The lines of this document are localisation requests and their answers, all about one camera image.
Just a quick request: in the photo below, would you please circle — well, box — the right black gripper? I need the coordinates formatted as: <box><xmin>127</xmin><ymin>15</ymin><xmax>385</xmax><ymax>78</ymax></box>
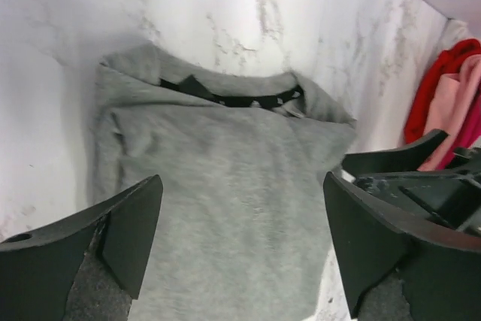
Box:
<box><xmin>342</xmin><ymin>129</ymin><xmax>480</xmax><ymax>231</ymax></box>

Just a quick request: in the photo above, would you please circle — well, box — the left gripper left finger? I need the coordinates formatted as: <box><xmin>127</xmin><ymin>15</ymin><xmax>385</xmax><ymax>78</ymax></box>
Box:
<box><xmin>1</xmin><ymin>175</ymin><xmax>163</xmax><ymax>321</ymax></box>

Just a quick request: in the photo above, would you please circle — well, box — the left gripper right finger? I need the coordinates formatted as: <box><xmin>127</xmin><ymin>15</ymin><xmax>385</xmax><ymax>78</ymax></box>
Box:
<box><xmin>323</xmin><ymin>174</ymin><xmax>480</xmax><ymax>320</ymax></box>

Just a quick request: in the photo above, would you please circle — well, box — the grey t shirt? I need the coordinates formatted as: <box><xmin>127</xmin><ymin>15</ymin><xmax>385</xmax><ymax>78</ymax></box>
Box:
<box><xmin>95</xmin><ymin>44</ymin><xmax>355</xmax><ymax>320</ymax></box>

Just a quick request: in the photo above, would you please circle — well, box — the red folded t shirt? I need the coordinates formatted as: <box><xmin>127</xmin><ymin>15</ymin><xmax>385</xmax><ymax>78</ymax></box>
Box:
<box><xmin>404</xmin><ymin>38</ymin><xmax>480</xmax><ymax>144</ymax></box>

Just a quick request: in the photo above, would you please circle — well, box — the pink folded t shirt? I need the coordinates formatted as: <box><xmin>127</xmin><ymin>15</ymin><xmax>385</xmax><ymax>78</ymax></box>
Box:
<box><xmin>419</xmin><ymin>55</ymin><xmax>480</xmax><ymax>171</ymax></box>

